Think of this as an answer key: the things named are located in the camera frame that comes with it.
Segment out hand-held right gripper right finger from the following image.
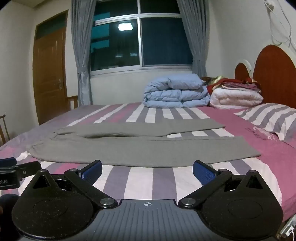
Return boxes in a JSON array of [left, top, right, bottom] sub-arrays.
[[178, 159, 264, 208]]

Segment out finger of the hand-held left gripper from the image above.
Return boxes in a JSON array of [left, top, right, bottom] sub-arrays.
[[0, 157, 17, 167], [0, 161, 42, 181]]

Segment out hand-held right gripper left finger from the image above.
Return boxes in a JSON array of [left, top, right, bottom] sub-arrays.
[[32, 159, 118, 208]]

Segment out grey pants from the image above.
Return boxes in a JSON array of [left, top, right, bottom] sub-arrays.
[[27, 119, 262, 168]]

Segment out wooden chair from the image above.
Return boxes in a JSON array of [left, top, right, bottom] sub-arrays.
[[68, 95, 79, 110], [0, 114, 11, 145]]

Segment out striped pink grey bed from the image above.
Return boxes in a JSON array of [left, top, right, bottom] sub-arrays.
[[0, 103, 296, 232]]

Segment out folded white quilt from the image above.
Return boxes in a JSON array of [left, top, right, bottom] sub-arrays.
[[209, 86, 264, 107]]

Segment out striped pillow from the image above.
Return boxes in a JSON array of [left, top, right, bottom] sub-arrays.
[[233, 103, 296, 142]]

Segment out folded light blue duvet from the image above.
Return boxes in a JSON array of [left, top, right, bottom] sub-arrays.
[[143, 74, 211, 108]]

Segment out folded red patterned blankets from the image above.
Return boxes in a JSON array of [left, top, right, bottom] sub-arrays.
[[201, 76, 262, 93]]

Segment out brown wooden door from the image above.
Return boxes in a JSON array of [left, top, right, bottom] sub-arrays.
[[32, 10, 70, 126]]

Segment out white charger plug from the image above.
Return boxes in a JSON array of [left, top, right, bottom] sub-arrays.
[[278, 217, 296, 239]]

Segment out grey curtain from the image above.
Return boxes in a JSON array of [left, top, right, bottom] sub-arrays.
[[176, 0, 211, 79], [70, 0, 97, 107]]

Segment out red wooden headboard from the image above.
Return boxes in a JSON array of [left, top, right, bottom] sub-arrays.
[[234, 44, 296, 109]]

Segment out sliding glass window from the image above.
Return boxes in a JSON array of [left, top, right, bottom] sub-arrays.
[[90, 0, 194, 76]]

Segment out white wall cable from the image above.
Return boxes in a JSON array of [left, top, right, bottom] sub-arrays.
[[264, 0, 296, 49]]

